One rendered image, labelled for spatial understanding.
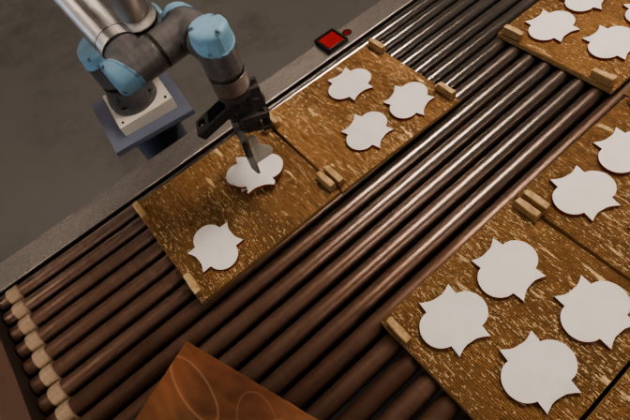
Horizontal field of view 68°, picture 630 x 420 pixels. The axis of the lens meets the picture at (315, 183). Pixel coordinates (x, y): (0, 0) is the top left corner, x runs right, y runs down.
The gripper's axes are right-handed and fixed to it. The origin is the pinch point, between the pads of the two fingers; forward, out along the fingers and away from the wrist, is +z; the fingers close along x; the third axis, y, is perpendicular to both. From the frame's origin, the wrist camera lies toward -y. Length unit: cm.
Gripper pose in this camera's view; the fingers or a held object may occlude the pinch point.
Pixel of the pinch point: (249, 151)
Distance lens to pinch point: 113.1
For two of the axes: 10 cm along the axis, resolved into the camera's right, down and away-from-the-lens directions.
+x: -2.8, -7.7, 5.7
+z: 1.6, 5.5, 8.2
